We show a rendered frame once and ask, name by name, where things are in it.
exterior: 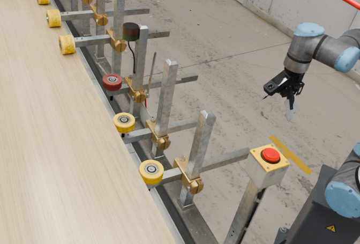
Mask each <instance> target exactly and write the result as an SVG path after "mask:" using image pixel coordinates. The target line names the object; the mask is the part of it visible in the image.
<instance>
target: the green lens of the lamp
mask: <svg viewBox="0 0 360 244"><path fill-rule="evenodd" d="M122 38H123V39H124V40H126V41H136V40H138V34H137V35H135V36H128V35H125V34H124V33H123V32H122Z"/></svg>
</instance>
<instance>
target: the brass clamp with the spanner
mask: <svg viewBox="0 0 360 244"><path fill-rule="evenodd" d="M124 84H127V85H128V87H129V92H128V94H129V96H130V98H131V99H132V101H135V102H136V103H142V102H143V101H145V99H146V96H145V94H144V91H145V90H144V89H143V88H142V90H137V91H135V90H134V89H133V88H132V79H128V76H127V77H124Z"/></svg>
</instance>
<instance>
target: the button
mask: <svg viewBox="0 0 360 244"><path fill-rule="evenodd" d="M262 155H263V157H264V158H265V159H266V160H268V161H271V162H276V161H278V160H279V158H280V154H279V153H278V151H277V150H275V149H273V148H265V149H264V150H263V152H262Z"/></svg>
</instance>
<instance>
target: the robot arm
mask: <svg viewBox="0 0 360 244"><path fill-rule="evenodd" d="M324 32H325V30H324V28H323V27H322V26H320V25H318V24H315V23H301V24H299V25H298V26H297V28H296V30H295V32H294V36H293V38H292V41H291V44H290V46H289V49H288V52H287V54H286V57H285V59H284V62H283V65H284V70H283V71H282V72H280V73H279V74H278V75H276V76H275V77H274V78H273V79H271V80H270V81H269V82H267V83H266V84H265V85H264V86H263V88H264V91H265V92H264V95H263V98H262V99H265V98H267V97H268V96H269V95H270V96H272V95H274V94H275V93H279V94H280V95H281V96H282V98H284V97H287V99H286V101H285V102H284V105H285V107H286V118H287V120H288V121H290V120H291V118H292V115H293V113H294V112H295V111H297V110H298V109H299V105H298V104H296V103H294V100H295V97H294V95H295V94H296V95H300V94H301V91H302V89H303V87H304V83H303V82H302V79H303V77H304V75H305V73H306V72H307V70H308V68H309V66H310V63H311V61H312V59H315V60H317V61H319V62H321V63H323V64H325V65H327V66H330V67H331V68H333V69H335V70H336V71H340V72H342V73H347V72H349V71H350V70H351V68H353V66H354V65H355V64H356V62H357V60H360V28H352V29H349V30H347V31H346V32H344V33H343V34H342V35H341V36H340V37H339V38H337V39H335V38H333V37H331V36H329V35H326V34H324ZM300 83H302V84H300ZM300 88H302V89H301V91H300V92H298V91H299V89H300ZM296 92H297V93H296ZM325 199H326V201H327V203H328V205H329V206H330V207H331V208H332V209H333V210H334V211H336V212H337V213H338V214H339V215H341V216H344V217H347V218H358V217H360V142H358V143H357V144H356V145H355V146H354V147H353V149H352V151H351V152H350V154H349V155H348V157H347V159H346V160H345V161H344V163H343V164H342V166H341V167H340V168H339V170H338V171H337V173H336V174H334V175H332V176H331V177H330V178H329V179H328V180H327V182H326V184H325Z"/></svg>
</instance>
